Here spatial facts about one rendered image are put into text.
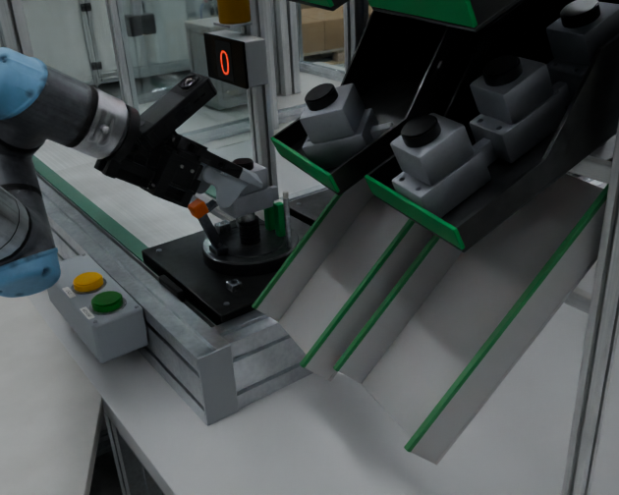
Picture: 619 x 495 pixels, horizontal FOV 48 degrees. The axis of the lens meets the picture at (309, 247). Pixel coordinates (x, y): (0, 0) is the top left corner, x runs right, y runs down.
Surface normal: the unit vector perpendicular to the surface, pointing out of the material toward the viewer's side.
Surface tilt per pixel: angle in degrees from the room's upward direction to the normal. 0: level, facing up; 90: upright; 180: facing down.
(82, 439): 0
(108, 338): 90
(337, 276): 45
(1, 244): 121
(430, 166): 90
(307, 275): 90
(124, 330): 90
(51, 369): 0
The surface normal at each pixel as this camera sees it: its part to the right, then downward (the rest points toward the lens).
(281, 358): 0.59, 0.34
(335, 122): -0.28, 0.69
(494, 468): -0.05, -0.89
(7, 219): 0.97, 0.20
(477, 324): -0.67, -0.46
